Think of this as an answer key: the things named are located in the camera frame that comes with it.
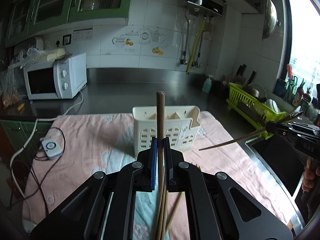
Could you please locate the teal soap dispenser bottle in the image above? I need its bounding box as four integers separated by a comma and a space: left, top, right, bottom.
202, 75, 214, 94

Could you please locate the pink and blue towel mat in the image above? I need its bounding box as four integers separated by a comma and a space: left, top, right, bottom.
22, 112, 293, 232

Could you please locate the white power cable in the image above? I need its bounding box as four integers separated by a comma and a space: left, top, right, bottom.
9, 89, 85, 201

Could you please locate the hanging steel wok lid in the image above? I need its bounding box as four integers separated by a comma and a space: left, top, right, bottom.
262, 0, 281, 40

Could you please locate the wooden chopstick one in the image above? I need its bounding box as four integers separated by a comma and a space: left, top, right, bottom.
156, 91, 165, 239

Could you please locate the black wall socket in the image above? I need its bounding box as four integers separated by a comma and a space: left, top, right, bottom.
62, 34, 72, 46

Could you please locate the black cable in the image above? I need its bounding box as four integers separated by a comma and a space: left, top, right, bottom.
27, 126, 66, 215

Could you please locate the wall mounted water heater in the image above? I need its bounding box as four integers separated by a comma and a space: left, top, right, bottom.
178, 0, 225, 17

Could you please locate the lime green dish rack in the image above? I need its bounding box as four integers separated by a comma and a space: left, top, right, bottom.
226, 82, 288, 131

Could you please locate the wooden chopstick three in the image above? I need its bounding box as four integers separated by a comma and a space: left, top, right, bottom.
165, 192, 182, 232

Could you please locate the wooden chopstick two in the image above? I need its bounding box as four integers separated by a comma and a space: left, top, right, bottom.
160, 190, 168, 240

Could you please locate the person's right hand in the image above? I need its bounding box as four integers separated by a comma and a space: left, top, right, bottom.
302, 157, 319, 192

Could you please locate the small white round-button device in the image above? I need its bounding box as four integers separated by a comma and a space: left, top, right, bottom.
41, 138, 62, 160

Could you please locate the green wall cabinet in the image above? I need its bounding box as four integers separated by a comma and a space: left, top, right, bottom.
5, 0, 132, 47

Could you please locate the cream plastic utensil holder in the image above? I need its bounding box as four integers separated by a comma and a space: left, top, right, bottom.
132, 106, 201, 155

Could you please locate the cream box on microwave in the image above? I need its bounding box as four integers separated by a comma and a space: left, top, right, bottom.
37, 48, 66, 61

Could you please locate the white microwave oven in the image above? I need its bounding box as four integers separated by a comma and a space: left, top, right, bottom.
23, 53, 87, 100

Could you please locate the wooden chopstick nine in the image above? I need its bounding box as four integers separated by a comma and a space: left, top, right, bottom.
199, 114, 293, 151

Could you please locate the plastic bag with food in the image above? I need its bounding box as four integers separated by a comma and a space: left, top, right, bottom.
1, 59, 24, 109

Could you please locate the yellow gas hose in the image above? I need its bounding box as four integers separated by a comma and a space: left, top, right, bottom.
186, 18, 206, 75

